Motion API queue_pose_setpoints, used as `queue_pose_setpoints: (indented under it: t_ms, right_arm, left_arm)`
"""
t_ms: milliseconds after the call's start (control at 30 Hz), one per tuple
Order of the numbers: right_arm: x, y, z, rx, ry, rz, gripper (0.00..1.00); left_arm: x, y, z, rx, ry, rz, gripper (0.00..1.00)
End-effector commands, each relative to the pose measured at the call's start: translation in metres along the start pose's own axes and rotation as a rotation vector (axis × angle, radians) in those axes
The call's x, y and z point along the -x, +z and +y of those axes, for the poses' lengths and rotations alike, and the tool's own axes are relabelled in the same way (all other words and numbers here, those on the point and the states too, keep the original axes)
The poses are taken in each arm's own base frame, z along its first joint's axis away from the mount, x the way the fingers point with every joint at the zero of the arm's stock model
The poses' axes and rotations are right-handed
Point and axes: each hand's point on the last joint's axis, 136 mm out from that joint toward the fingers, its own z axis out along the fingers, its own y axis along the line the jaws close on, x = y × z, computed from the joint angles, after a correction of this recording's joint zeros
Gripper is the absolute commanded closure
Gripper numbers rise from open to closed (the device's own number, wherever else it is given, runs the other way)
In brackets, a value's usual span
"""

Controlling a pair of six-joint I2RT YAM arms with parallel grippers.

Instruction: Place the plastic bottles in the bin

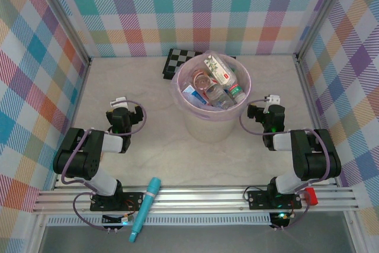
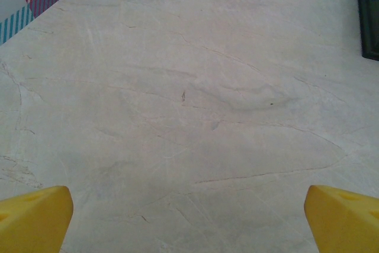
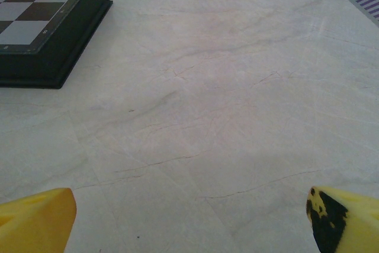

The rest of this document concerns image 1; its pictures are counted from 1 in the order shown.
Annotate clear bottle green cap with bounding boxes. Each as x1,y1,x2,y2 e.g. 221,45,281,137
227,83,247,103

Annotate clear bottle blue cap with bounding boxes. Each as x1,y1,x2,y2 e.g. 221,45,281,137
206,83,235,109

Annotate white label plastic bottle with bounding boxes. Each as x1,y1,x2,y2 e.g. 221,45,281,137
203,55,238,87

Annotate blue label water bottle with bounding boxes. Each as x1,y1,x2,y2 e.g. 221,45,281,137
182,85,210,107

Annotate beige plastic bin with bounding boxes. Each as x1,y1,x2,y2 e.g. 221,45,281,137
170,52,253,144

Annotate black white checkerboard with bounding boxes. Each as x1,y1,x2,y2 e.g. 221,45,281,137
162,47,237,81

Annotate red plastic block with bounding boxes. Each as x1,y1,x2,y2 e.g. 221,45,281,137
304,187,319,206

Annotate teal marker pen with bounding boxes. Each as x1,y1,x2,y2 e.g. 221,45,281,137
128,177,162,243

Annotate small electronics board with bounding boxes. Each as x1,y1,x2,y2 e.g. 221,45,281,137
269,211,293,228
101,213,131,226

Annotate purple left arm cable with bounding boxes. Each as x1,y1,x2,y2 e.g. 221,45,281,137
60,100,148,232

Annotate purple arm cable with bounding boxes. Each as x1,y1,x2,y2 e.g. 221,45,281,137
238,98,331,232
60,100,148,232

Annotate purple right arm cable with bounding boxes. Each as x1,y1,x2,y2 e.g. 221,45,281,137
238,98,331,232

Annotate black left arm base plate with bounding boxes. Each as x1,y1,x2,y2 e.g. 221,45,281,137
89,190,145,212

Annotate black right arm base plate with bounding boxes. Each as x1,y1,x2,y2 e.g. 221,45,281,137
246,190,303,211

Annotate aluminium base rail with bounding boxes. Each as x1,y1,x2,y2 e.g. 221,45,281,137
31,186,358,216

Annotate aluminium frame post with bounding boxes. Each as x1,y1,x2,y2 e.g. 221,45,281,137
34,0,92,66
294,0,355,61

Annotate white slotted cable duct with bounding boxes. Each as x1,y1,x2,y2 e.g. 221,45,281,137
46,216,272,226

